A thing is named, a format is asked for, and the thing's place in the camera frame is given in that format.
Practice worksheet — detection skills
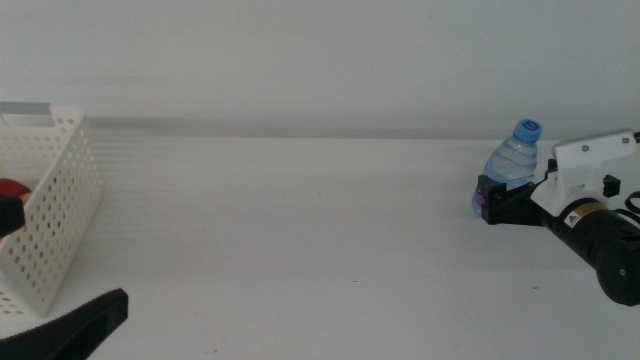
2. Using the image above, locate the red cola can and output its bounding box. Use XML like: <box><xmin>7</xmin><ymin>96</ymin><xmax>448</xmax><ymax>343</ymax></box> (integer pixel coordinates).
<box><xmin>0</xmin><ymin>178</ymin><xmax>33</xmax><ymax>200</ymax></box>

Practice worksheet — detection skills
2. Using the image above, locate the clear water bottle blue cap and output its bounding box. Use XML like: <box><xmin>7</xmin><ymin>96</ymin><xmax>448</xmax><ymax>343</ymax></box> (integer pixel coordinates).
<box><xmin>471</xmin><ymin>118</ymin><xmax>544</xmax><ymax>217</ymax></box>

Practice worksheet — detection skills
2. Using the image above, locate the white perforated plastic basket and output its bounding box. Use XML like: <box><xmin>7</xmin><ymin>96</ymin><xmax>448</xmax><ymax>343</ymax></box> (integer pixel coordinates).
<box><xmin>0</xmin><ymin>102</ymin><xmax>106</xmax><ymax>319</ymax></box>

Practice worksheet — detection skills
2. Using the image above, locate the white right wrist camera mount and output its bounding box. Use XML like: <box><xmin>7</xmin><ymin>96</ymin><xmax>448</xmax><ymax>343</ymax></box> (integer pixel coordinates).
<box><xmin>529</xmin><ymin>128</ymin><xmax>639</xmax><ymax>220</ymax></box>

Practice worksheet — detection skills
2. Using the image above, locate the thin black wire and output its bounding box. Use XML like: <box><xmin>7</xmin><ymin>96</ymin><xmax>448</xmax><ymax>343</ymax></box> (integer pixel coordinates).
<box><xmin>617</xmin><ymin>191</ymin><xmax>640</xmax><ymax>225</ymax></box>

